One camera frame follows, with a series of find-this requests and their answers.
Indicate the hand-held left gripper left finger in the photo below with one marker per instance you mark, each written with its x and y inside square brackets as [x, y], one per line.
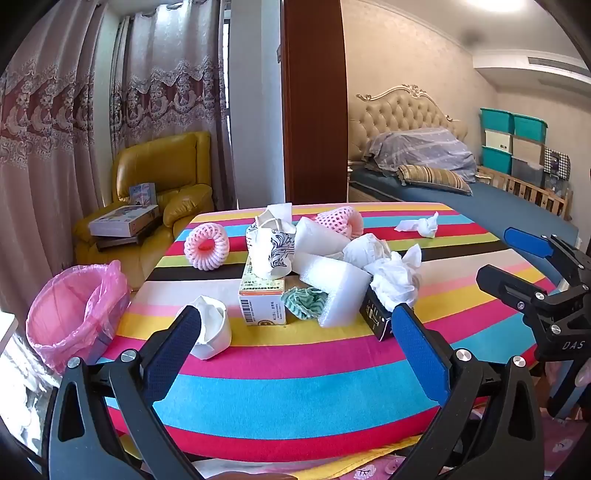
[178, 344]

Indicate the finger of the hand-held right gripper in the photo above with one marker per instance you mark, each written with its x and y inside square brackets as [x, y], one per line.
[526, 242]
[508, 285]

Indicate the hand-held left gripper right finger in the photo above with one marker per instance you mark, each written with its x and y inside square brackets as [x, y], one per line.
[420, 353]

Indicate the yellow white medicine box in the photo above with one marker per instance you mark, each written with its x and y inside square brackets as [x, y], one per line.
[263, 304]

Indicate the pink foam fruit net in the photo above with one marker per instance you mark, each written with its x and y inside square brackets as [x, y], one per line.
[194, 244]
[337, 219]

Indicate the green patterned cloth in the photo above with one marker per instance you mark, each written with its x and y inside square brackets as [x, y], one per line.
[300, 302]

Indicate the pink lined trash bin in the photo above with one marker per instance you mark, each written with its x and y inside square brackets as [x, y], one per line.
[46, 332]

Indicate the crushed white paper cup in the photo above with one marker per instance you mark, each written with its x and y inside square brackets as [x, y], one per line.
[214, 333]

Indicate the bed with blue sheet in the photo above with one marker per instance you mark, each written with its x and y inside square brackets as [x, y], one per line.
[508, 207]

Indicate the small black box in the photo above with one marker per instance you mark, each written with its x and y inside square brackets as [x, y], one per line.
[374, 319]

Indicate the clear storage box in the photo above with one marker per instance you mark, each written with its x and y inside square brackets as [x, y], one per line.
[527, 173]

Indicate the crumpled white plastic bag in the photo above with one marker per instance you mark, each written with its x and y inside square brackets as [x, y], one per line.
[395, 279]

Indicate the black white patterned bag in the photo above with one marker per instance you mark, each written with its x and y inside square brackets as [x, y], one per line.
[556, 162]

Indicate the teal storage box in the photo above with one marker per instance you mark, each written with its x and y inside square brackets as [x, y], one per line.
[496, 160]
[530, 127]
[496, 120]

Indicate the beige storage box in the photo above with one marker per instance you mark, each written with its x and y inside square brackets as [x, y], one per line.
[527, 150]

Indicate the white storage box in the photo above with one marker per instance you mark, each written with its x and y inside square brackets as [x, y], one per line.
[498, 141]

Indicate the crumpled white tissue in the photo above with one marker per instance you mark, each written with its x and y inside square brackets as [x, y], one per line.
[277, 213]
[418, 226]

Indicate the striped pillow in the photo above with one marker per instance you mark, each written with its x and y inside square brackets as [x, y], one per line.
[434, 178]

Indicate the crumpled white paper wad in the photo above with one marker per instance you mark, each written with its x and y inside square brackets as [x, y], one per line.
[364, 251]

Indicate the striped colourful tablecloth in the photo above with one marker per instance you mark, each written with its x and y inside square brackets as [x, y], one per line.
[300, 392]

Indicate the black patterned white paper cup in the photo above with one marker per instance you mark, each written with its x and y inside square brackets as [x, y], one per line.
[270, 251]

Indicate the white flat cardboard box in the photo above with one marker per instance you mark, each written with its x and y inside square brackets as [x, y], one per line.
[120, 222]

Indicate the grey blue quilt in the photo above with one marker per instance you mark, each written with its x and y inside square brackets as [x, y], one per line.
[425, 150]

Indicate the small blue white box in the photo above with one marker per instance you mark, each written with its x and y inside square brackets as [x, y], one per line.
[142, 194]

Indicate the white ceiling air vent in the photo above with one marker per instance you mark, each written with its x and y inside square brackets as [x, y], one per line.
[531, 69]

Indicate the beige tufted bed headboard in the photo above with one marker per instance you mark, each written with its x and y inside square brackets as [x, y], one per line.
[406, 110]

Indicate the yellow leather armchair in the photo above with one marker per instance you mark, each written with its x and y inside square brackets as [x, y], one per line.
[184, 157]

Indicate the lace patterned curtain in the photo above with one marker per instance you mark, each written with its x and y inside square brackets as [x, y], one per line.
[41, 161]
[175, 69]

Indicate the dark wooden door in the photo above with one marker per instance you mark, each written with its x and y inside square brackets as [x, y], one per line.
[314, 101]

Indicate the wooden bed rail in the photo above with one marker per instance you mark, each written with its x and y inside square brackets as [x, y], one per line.
[521, 189]

